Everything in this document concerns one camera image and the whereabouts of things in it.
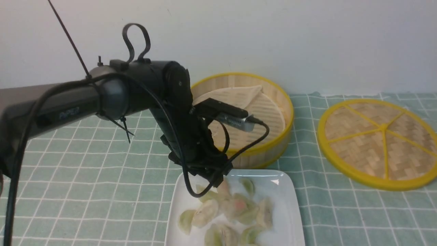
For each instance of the pink centre dumpling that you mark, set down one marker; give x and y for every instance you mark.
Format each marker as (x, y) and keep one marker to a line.
(235, 206)

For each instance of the green dumpling under pink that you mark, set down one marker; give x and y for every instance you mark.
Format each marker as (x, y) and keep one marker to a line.
(249, 216)

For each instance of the beige dumpling right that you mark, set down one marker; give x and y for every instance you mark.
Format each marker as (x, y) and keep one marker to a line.
(264, 214)

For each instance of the long black zip tie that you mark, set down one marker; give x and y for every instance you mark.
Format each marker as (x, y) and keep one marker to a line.
(87, 74)

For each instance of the woven bamboo steamer lid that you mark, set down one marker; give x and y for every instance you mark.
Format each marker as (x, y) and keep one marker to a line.
(379, 144)

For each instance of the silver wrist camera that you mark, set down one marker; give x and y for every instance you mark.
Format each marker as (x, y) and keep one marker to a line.
(214, 110)

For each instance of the pale dumpling bottom centre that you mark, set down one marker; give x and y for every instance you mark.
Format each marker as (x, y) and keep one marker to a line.
(228, 235)

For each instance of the small green dumpling top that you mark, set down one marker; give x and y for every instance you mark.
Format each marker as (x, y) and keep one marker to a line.
(249, 186)

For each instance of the pale dumpling left centre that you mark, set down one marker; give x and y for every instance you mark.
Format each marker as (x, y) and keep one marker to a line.
(205, 213)

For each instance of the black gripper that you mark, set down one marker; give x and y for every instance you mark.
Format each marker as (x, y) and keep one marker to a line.
(191, 143)

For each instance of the white steamer liner cloth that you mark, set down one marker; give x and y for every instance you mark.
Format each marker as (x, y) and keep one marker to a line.
(253, 100)

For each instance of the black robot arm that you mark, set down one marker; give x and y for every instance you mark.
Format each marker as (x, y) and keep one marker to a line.
(163, 87)

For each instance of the bamboo steamer basket yellow rim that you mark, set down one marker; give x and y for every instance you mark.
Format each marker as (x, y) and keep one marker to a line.
(264, 155)

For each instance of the green checked tablecloth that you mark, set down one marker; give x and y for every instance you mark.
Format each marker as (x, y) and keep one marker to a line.
(85, 185)

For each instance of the white square plate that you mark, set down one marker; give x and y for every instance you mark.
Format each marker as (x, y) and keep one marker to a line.
(287, 229)

